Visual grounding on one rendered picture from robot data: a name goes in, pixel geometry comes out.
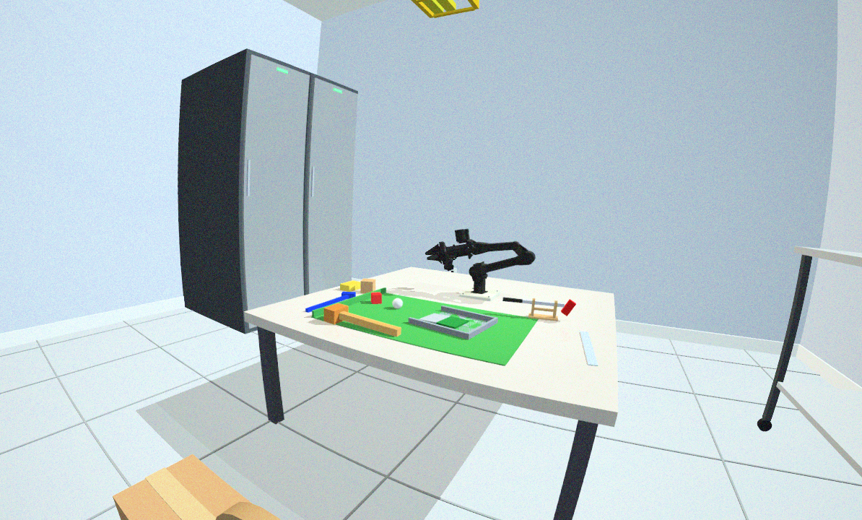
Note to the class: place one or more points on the blue golf putter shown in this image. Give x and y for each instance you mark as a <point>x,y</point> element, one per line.
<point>344,296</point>

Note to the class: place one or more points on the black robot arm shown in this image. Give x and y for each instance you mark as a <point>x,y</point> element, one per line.
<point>478,271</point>

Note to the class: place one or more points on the green mat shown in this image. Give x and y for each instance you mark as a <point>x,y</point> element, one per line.
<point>496,344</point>

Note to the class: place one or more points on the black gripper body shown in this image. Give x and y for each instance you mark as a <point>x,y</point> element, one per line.
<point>451,250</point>

